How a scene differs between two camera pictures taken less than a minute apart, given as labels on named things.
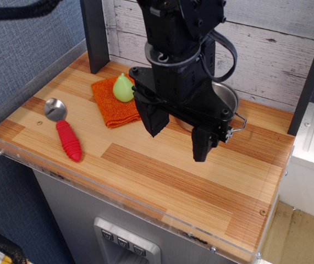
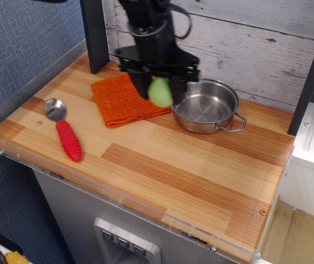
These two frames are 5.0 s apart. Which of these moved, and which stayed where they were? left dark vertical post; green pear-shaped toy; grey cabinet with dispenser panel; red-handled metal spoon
Moved: green pear-shaped toy
Stayed: red-handled metal spoon; left dark vertical post; grey cabinet with dispenser panel
